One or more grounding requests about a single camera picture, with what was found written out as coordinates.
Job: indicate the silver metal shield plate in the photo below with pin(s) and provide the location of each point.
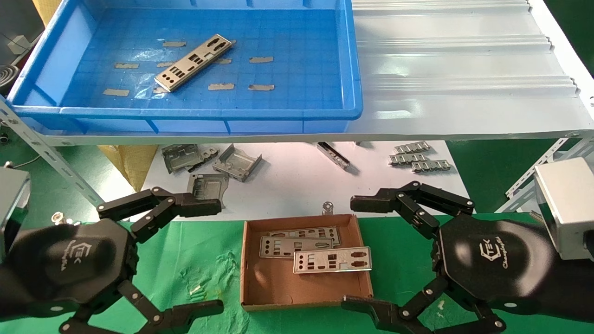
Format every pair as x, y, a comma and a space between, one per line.
334, 260
195, 60
278, 246
306, 232

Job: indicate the white slotted shelf upright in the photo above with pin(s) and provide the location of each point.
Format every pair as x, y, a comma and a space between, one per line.
533, 174
60, 167

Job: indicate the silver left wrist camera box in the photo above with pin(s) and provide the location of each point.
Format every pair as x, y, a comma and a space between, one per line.
11, 195

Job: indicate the grey stamped metal bracket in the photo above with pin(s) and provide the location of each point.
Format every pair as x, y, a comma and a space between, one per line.
181, 157

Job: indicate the silver binder clip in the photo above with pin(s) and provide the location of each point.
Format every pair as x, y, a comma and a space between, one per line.
58, 216

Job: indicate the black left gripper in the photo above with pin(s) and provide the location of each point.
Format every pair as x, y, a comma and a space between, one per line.
69, 264

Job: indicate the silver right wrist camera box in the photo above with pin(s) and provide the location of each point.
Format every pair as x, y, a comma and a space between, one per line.
566, 204

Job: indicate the brown cardboard box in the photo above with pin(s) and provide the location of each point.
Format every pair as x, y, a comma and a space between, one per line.
278, 287

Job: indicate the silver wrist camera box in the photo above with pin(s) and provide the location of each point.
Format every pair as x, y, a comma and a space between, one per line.
566, 204
11, 195

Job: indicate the green table cloth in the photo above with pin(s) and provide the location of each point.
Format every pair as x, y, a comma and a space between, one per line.
195, 250

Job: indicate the small metal washer tab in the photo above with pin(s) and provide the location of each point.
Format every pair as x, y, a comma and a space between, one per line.
327, 207

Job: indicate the yellow woven bag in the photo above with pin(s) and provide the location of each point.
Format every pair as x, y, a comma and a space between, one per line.
132, 162

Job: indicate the tan cardboard sheet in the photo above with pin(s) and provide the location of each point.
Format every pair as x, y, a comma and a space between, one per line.
44, 9

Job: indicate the grey flat stamped plate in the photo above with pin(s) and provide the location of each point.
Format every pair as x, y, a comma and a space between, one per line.
209, 185

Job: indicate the clear plastic film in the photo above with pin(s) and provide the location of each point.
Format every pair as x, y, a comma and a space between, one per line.
144, 90

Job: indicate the grey folded metal bracket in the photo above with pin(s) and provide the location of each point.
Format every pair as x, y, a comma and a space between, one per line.
236, 163

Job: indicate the narrow slotted metal rail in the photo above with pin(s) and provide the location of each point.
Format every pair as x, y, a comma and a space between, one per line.
334, 155

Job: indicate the white shelf board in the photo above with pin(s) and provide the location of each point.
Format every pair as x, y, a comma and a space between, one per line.
287, 185

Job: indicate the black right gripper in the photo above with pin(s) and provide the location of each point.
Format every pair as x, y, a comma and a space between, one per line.
501, 264

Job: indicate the blue plastic tray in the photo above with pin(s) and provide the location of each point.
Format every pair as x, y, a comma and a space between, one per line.
301, 69

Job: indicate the silver toothed metal strip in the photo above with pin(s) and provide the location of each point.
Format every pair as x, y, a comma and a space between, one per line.
412, 147
431, 165
408, 159

